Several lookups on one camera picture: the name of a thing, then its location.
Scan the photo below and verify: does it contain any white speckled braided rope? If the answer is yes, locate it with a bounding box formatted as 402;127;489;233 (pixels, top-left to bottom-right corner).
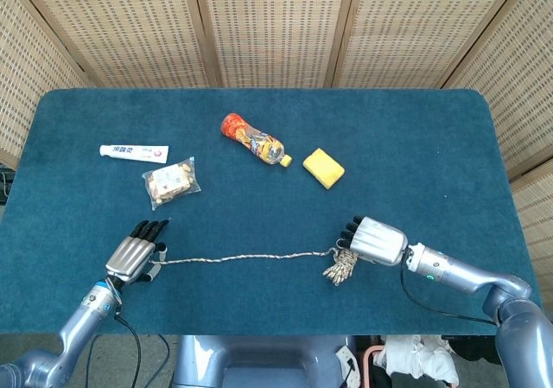
149;245;359;288

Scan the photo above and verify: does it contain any black equipment beside table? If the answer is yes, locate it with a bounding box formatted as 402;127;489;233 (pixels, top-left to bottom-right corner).
0;167;16;203

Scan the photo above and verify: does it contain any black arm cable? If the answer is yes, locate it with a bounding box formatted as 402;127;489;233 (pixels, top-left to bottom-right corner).
112;303;143;388
399;253;502;325

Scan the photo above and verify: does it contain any clear bag of snacks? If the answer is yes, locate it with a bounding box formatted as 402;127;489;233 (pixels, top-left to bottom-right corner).
141;156;202;211

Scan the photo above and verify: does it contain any orange label plastic drink bottle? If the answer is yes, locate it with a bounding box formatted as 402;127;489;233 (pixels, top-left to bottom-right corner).
220;111;293;169

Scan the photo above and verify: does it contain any woven bamboo folding screen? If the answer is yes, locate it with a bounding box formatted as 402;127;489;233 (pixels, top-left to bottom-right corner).
0;0;553;277

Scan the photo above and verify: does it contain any white toothpaste tube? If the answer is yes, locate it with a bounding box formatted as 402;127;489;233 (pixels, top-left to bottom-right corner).
99;143;170;164

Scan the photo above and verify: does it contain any white power strip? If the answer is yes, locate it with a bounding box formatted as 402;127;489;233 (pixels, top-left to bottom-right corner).
335;345;362;383

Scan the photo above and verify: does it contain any teal table cloth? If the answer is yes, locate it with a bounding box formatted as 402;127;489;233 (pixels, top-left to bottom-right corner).
0;87;543;336

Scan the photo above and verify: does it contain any blue-grey robot torso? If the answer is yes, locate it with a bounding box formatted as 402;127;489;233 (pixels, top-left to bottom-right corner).
172;334;359;388

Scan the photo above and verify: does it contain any white crumpled cloth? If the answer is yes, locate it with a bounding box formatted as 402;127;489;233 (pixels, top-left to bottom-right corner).
373;334;460;385

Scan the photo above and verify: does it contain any pink tube frame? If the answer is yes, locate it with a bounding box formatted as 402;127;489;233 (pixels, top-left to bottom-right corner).
361;345;385;388

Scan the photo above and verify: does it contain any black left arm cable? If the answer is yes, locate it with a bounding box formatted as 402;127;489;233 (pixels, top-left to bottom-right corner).
112;303;143;388

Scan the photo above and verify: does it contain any yellow sponge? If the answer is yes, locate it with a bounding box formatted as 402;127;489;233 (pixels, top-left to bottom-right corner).
302;147;346;189

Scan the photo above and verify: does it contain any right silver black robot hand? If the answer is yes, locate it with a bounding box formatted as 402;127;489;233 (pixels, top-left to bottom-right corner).
336;214;410;268

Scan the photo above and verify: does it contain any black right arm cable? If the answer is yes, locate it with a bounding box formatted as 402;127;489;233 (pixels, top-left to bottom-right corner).
399;253;502;325

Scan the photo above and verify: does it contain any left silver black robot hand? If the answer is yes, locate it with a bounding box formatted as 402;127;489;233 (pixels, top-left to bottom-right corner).
105;218;172;285

